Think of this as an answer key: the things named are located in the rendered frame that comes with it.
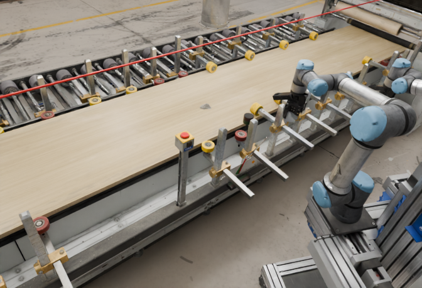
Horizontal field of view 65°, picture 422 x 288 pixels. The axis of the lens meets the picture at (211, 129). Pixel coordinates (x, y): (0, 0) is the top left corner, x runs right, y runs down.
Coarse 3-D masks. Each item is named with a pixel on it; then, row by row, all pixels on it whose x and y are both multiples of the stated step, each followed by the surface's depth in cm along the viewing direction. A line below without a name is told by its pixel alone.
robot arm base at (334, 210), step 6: (330, 210) 156; (336, 210) 153; (342, 210) 151; (348, 210) 149; (354, 210) 149; (360, 210) 150; (336, 216) 153; (342, 216) 153; (348, 216) 150; (354, 216) 150; (360, 216) 153; (348, 222) 152; (354, 222) 152
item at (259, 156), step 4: (236, 140) 220; (240, 144) 219; (244, 144) 215; (256, 152) 210; (256, 156) 210; (260, 156) 208; (260, 160) 208; (264, 160) 206; (268, 160) 206; (264, 164) 206; (268, 164) 203; (272, 164) 203; (268, 168) 204; (272, 168) 201; (276, 168) 201; (276, 172) 199; (280, 172) 199; (280, 176) 198; (284, 176) 196; (288, 176) 197; (284, 180) 196
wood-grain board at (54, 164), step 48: (288, 48) 328; (336, 48) 339; (384, 48) 351; (144, 96) 240; (192, 96) 246; (240, 96) 252; (0, 144) 189; (48, 144) 193; (96, 144) 196; (144, 144) 200; (0, 192) 164; (48, 192) 167; (96, 192) 171
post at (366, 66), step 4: (364, 64) 259; (368, 64) 258; (364, 68) 260; (368, 68) 260; (360, 72) 264; (364, 72) 261; (360, 76) 265; (364, 76) 264; (360, 80) 266; (348, 104) 282; (352, 104) 282; (348, 108) 284
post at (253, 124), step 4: (252, 120) 195; (256, 120) 195; (252, 124) 195; (256, 124) 196; (252, 128) 196; (256, 128) 199; (248, 132) 201; (252, 132) 199; (248, 136) 202; (252, 136) 201; (248, 140) 203; (252, 140) 204; (248, 144) 205; (252, 144) 207; (244, 148) 209; (248, 148) 206
